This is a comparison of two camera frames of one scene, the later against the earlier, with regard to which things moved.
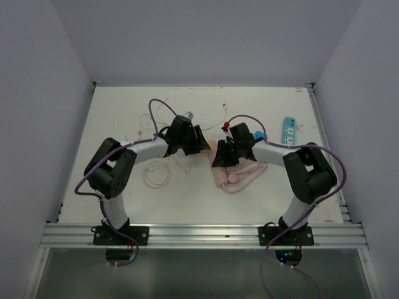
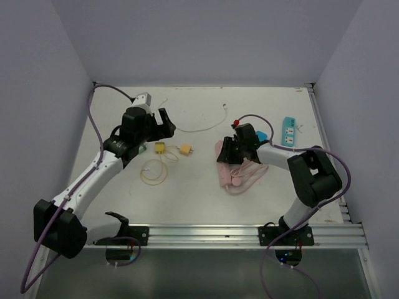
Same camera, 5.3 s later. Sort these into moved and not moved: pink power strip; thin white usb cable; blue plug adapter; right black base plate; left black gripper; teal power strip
Moved: left black gripper; pink power strip
Not moved: thin white usb cable; blue plug adapter; teal power strip; right black base plate
